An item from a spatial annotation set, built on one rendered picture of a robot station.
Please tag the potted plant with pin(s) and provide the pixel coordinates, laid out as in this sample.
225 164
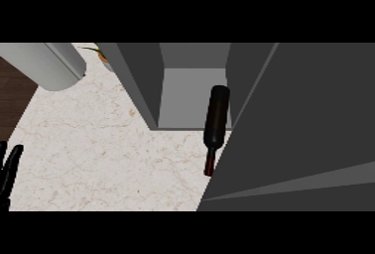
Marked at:
101 54

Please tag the dark wine bottle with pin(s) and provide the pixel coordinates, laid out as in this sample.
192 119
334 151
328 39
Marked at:
216 119

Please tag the dark grey cabinet door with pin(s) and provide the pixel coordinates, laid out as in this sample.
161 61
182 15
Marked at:
303 132

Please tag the grey cabinet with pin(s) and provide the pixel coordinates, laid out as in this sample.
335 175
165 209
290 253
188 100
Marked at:
191 96

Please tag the pale grey cylinder appliance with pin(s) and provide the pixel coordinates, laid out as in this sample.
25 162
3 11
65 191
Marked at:
46 64

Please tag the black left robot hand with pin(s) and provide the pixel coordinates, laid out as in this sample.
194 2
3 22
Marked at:
9 172

